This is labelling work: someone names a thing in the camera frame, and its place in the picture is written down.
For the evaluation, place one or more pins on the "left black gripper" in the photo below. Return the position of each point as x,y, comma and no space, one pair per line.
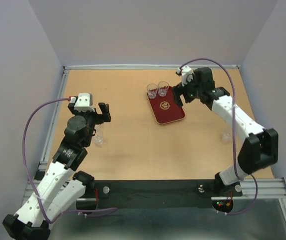
100,118

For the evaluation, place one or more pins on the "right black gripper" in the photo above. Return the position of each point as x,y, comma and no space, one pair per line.
178,90

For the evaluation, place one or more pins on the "clear faceted glass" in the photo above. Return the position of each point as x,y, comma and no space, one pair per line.
152,90

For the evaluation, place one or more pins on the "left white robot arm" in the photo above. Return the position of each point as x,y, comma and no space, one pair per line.
62,184

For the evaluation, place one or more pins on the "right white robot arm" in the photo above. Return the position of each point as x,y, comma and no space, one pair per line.
259,145

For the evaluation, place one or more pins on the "clear glass near left arm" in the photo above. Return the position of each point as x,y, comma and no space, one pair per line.
99,136

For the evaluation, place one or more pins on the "red lacquer tray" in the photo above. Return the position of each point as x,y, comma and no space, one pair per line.
165,109

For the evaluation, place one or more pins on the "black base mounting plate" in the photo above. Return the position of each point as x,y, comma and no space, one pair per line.
155,194

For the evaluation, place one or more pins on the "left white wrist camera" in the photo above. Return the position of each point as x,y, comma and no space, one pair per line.
84,103

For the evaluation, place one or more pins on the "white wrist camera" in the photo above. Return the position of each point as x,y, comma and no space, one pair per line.
186,74
84,103

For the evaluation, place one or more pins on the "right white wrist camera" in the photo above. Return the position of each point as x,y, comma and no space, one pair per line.
186,74

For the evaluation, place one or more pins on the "aluminium table edge rail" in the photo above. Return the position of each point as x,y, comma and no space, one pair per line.
142,66

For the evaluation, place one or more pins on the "left aluminium side rail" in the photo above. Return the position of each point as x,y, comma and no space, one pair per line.
49,134

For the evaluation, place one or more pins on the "right aluminium front rail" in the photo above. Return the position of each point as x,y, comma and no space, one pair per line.
268,189

